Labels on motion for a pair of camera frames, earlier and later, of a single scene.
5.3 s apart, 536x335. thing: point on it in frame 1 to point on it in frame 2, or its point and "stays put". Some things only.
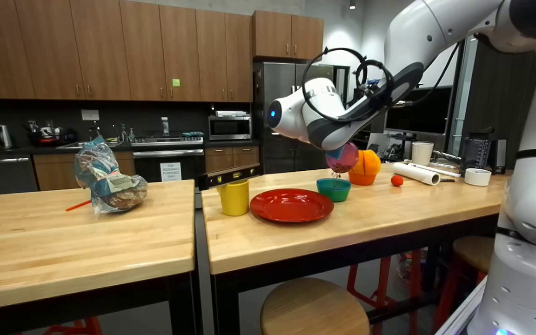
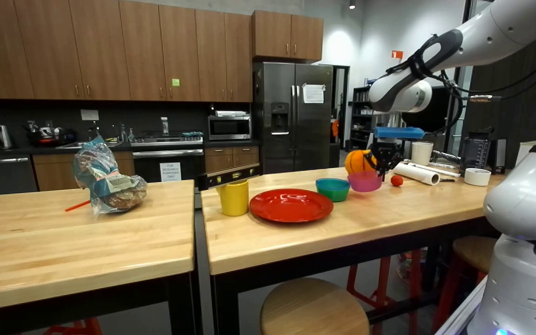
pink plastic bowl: (343, 158) to (366, 183)
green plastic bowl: (336, 188) stays put
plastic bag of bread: (111, 188) stays put
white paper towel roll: (416, 173) stays put
